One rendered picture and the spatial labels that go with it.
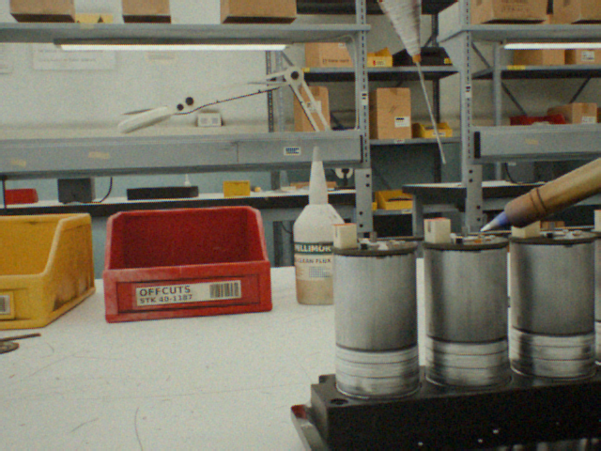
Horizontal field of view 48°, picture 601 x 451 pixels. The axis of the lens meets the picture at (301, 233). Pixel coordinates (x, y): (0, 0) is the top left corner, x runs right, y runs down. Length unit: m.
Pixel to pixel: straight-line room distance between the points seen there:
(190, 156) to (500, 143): 1.17
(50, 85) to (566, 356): 4.49
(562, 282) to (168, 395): 0.15
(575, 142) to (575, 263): 2.66
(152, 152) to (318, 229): 2.01
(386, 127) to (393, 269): 4.16
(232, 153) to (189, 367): 2.13
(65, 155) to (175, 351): 2.12
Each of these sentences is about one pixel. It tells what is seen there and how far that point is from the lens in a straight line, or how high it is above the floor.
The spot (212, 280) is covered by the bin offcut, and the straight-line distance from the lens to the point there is 0.41.
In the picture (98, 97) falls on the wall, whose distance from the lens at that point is 4.59.
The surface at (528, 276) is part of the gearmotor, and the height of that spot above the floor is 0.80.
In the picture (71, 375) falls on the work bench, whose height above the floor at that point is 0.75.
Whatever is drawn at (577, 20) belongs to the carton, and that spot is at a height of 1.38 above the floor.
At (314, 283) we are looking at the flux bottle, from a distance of 0.43.
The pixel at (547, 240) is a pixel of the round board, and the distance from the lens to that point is 0.21.
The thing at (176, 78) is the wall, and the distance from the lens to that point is 4.58.
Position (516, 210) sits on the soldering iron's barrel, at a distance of 0.19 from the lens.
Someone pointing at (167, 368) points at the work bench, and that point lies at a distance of 0.31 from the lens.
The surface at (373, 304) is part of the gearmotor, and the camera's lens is 0.19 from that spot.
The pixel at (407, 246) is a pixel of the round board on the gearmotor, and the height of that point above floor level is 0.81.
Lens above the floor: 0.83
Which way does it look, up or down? 5 degrees down
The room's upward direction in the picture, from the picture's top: 2 degrees counter-clockwise
